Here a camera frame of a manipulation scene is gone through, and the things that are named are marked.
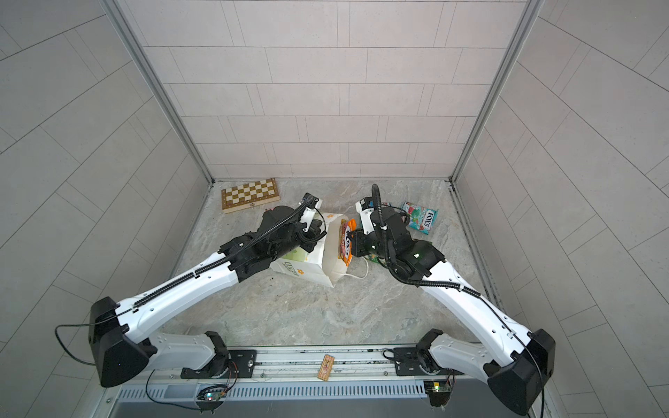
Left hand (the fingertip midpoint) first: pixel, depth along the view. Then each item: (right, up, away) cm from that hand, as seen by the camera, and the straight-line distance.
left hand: (327, 220), depth 72 cm
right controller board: (+30, -45, -4) cm, 54 cm away
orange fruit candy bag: (+5, -6, +1) cm, 8 cm away
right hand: (+5, -4, -1) cm, 7 cm away
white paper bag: (-2, -12, 0) cm, 12 cm away
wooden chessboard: (-36, +8, +36) cm, 51 cm away
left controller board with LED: (-29, -44, -8) cm, 53 cm away
